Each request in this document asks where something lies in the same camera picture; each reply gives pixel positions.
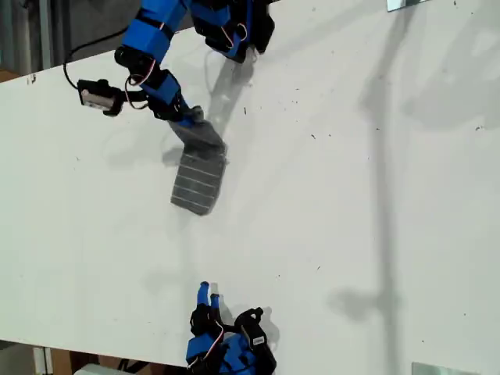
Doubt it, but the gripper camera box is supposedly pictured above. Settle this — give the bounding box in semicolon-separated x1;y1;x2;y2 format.
239;322;270;349
77;79;118;113

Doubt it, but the black camera cable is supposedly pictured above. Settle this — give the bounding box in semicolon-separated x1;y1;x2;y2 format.
62;27;132;91

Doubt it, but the black camera stalk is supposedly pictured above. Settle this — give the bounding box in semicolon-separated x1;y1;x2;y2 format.
102;86;152;117
218;307;265;333

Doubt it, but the white box below table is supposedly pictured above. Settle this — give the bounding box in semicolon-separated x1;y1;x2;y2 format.
72;362;132;375

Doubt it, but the grey metal post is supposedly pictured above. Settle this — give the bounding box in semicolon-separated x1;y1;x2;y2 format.
37;0;52;72

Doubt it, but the white table leg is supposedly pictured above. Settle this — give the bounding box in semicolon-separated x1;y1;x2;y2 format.
33;346;54;375

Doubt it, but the grey striped square towel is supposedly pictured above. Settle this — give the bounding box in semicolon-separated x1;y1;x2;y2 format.
162;105;230;216

